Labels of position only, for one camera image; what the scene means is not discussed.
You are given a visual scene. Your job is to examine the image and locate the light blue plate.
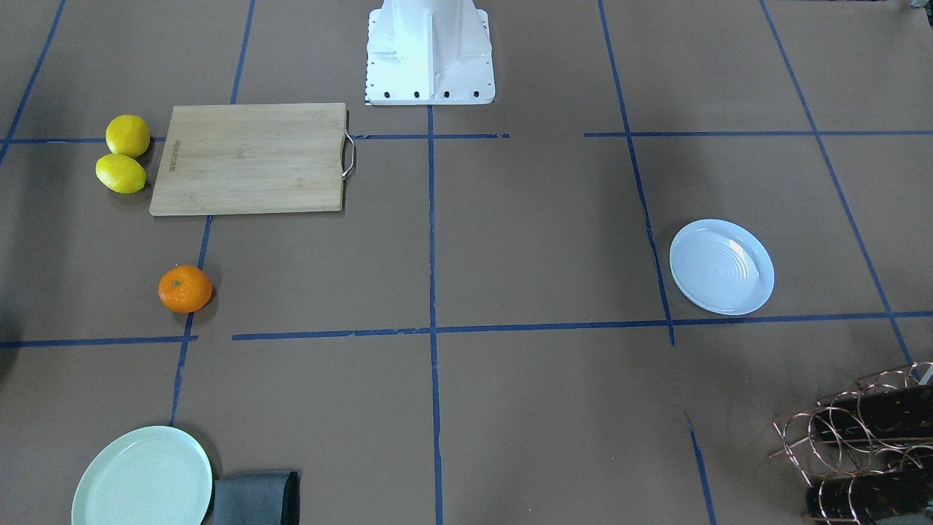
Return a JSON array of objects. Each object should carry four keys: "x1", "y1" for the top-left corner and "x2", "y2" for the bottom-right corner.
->
[{"x1": 668, "y1": 219, "x2": 776, "y2": 316}]

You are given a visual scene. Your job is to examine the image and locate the green plate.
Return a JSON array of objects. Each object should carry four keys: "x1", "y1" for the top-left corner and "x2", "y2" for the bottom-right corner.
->
[{"x1": 71, "y1": 426, "x2": 214, "y2": 524}]

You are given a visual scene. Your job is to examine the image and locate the wooden cutting board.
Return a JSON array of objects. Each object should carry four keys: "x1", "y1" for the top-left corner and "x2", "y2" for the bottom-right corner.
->
[{"x1": 149, "y1": 103, "x2": 356, "y2": 217}]

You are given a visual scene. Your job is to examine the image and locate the orange fruit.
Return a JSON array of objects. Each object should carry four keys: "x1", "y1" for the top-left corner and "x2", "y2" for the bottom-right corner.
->
[{"x1": 157, "y1": 265, "x2": 214, "y2": 314}]

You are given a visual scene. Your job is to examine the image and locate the dark grey folded cloth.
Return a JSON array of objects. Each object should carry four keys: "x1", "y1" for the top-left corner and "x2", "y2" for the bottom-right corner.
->
[{"x1": 213, "y1": 470, "x2": 300, "y2": 524}]

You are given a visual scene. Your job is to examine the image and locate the lower yellow lemon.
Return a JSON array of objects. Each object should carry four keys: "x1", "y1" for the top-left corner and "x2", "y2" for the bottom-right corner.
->
[{"x1": 95, "y1": 153, "x2": 147, "y2": 194}]

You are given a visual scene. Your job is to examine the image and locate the yellow lemon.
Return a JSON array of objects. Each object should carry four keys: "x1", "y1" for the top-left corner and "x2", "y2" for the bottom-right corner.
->
[
  {"x1": 104, "y1": 115, "x2": 151, "y2": 158},
  {"x1": 95, "y1": 153, "x2": 147, "y2": 194}
]

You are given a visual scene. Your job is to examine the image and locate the upper yellow lemon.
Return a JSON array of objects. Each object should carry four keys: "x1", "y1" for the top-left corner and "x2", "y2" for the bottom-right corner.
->
[{"x1": 104, "y1": 115, "x2": 151, "y2": 158}]

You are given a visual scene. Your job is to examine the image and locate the green wine bottle middle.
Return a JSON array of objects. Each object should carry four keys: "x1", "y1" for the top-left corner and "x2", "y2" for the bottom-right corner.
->
[{"x1": 812, "y1": 384, "x2": 932, "y2": 445}]

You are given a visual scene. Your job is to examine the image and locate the green wine bottle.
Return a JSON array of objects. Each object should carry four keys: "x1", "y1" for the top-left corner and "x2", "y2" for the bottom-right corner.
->
[
  {"x1": 812, "y1": 384, "x2": 932, "y2": 445},
  {"x1": 805, "y1": 469, "x2": 932, "y2": 524}
]

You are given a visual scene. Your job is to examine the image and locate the green wine bottle front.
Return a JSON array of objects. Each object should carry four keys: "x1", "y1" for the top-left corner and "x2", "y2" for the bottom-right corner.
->
[{"x1": 805, "y1": 469, "x2": 932, "y2": 524}]

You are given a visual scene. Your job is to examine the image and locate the copper wire bottle rack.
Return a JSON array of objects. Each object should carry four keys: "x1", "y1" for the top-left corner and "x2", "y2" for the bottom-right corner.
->
[{"x1": 773, "y1": 362, "x2": 932, "y2": 524}]

